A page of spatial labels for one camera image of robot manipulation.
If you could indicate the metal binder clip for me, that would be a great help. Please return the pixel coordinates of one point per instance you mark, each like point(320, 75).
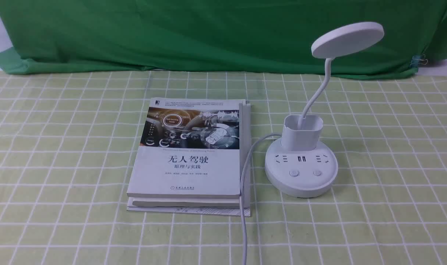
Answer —
point(418, 61)

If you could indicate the green checkered tablecloth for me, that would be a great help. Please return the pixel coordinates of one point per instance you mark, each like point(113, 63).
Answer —
point(68, 144)

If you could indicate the top book with car cover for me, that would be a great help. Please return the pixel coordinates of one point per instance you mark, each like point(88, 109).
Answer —
point(190, 162)

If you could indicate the middle white book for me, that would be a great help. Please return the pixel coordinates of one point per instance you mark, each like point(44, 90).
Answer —
point(208, 202)

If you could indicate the white desk lamp with sockets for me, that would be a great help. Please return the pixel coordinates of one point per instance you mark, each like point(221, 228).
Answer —
point(298, 163)

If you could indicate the bottom thin white book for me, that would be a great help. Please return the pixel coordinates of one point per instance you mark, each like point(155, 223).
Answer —
point(186, 210)

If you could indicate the green backdrop cloth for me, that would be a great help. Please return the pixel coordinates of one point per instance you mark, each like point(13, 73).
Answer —
point(267, 36)

